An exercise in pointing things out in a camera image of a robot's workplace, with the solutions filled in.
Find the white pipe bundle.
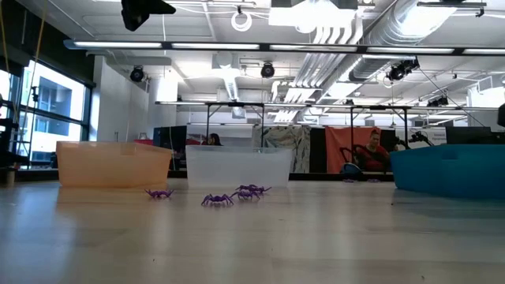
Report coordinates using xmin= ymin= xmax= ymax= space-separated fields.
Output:
xmin=294 ymin=25 xmax=366 ymax=88

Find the clear plastic bin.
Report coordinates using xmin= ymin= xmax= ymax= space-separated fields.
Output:
xmin=185 ymin=144 xmax=295 ymax=189

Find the black metal rack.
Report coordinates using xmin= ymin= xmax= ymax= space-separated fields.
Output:
xmin=349 ymin=104 xmax=410 ymax=151
xmin=204 ymin=101 xmax=266 ymax=148

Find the white air duct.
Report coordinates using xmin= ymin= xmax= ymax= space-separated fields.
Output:
xmin=220 ymin=50 xmax=242 ymax=102

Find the black shelf rack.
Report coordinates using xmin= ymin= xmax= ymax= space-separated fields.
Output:
xmin=0 ymin=96 xmax=32 ymax=186

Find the white ceiling light panel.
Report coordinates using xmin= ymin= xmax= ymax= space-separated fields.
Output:
xmin=268 ymin=0 xmax=358 ymax=28

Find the black spotlight cluster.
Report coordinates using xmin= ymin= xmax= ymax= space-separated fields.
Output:
xmin=427 ymin=95 xmax=450 ymax=108
xmin=385 ymin=58 xmax=421 ymax=83

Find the white cable coil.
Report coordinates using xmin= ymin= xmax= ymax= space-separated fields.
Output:
xmin=230 ymin=10 xmax=253 ymax=32

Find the long light bar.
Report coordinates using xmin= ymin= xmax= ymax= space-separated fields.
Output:
xmin=62 ymin=38 xmax=505 ymax=57

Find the black ceiling spotlight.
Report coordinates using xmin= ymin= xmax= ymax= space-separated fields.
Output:
xmin=260 ymin=62 xmax=276 ymax=80
xmin=129 ymin=65 xmax=145 ymax=84

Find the orange curtain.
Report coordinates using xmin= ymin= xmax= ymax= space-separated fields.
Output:
xmin=324 ymin=125 xmax=383 ymax=174

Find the dark blue round device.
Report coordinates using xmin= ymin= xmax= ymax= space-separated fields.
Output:
xmin=340 ymin=162 xmax=365 ymax=178

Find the teal plastic bin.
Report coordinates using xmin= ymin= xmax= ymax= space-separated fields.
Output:
xmin=389 ymin=143 xmax=505 ymax=200

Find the black partition panel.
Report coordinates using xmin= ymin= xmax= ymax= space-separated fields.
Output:
xmin=310 ymin=126 xmax=327 ymax=174

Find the wide black monitor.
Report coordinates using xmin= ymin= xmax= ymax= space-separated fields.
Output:
xmin=445 ymin=125 xmax=505 ymax=145

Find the large window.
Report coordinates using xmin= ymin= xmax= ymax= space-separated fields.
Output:
xmin=0 ymin=58 xmax=94 ymax=171

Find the white banner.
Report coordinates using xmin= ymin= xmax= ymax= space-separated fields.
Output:
xmin=408 ymin=126 xmax=447 ymax=150

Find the orange plastic bin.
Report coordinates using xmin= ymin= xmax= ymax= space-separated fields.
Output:
xmin=55 ymin=140 xmax=173 ymax=188

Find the patterned fabric panel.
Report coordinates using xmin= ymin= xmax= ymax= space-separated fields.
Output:
xmin=252 ymin=125 xmax=312 ymax=174

